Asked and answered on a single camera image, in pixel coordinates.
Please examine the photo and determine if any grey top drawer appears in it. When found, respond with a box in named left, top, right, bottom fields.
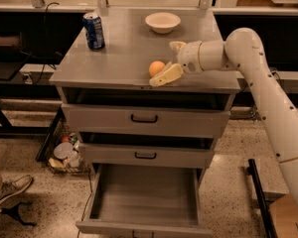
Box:
left=62, top=104, right=229, bottom=138

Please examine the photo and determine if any white bowl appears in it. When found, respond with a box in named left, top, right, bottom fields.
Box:
left=145, top=12, right=181, bottom=34

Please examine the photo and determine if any orange fruit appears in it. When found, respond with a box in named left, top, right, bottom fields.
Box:
left=149, top=60, right=165, bottom=76

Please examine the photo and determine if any grey drawer cabinet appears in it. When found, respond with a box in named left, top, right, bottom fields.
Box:
left=49, top=7, right=241, bottom=171

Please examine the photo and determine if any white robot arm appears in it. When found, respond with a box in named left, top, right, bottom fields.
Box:
left=149, top=28, right=298, bottom=205

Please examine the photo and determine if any grey bottom drawer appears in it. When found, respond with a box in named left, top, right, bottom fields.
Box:
left=76, top=164, right=213, bottom=238

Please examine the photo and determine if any black metal frame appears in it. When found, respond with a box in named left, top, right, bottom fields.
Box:
left=247, top=159, right=278, bottom=238

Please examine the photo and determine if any cardboard box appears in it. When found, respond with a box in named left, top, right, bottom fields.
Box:
left=269, top=194, right=298, bottom=238

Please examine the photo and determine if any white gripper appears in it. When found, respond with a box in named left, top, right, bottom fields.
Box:
left=149, top=41, right=202, bottom=87

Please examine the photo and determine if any blue soda can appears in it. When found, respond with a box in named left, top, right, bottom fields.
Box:
left=82, top=12, right=105, bottom=51

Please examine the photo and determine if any grey sneaker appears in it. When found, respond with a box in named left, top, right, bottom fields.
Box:
left=0, top=175, right=33, bottom=205

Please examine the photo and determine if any black chair base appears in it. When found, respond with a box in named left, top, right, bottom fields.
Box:
left=0, top=202, right=36, bottom=226

